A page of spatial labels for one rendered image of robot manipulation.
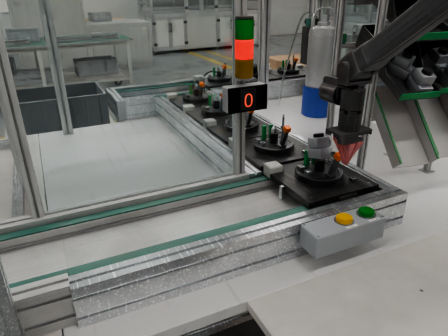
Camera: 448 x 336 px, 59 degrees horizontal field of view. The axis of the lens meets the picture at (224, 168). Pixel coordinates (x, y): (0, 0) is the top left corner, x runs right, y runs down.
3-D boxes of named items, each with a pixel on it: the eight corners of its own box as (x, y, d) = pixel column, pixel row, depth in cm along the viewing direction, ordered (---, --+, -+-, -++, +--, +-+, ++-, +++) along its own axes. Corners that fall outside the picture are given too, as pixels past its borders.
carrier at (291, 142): (322, 159, 135) (325, 123, 130) (260, 172, 126) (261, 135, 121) (283, 137, 155) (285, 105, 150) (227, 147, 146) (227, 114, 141)
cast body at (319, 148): (333, 157, 114) (331, 132, 113) (321, 159, 112) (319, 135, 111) (316, 155, 122) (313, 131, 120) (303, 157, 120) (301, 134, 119)
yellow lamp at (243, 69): (256, 77, 108) (257, 59, 106) (240, 79, 106) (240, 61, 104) (247, 74, 112) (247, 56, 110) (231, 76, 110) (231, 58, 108)
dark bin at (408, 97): (438, 98, 115) (451, 77, 109) (399, 101, 112) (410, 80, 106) (389, 43, 132) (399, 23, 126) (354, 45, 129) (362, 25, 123)
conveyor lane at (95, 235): (373, 217, 118) (378, 187, 114) (75, 308, 86) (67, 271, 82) (315, 179, 141) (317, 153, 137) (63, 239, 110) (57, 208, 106)
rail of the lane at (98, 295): (402, 223, 115) (409, 189, 110) (79, 329, 81) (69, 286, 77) (387, 214, 119) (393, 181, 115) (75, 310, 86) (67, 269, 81)
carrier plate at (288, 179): (378, 190, 114) (379, 183, 113) (309, 209, 105) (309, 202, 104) (325, 160, 134) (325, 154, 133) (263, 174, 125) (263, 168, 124)
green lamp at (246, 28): (257, 39, 104) (257, 19, 102) (240, 40, 102) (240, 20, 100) (248, 37, 108) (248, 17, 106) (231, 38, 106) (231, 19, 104)
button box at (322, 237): (383, 237, 102) (387, 217, 99) (315, 260, 94) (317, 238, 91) (363, 224, 107) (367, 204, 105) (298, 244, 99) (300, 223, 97)
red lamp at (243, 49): (257, 59, 106) (257, 39, 104) (240, 60, 104) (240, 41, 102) (247, 56, 110) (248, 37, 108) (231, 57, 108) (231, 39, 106)
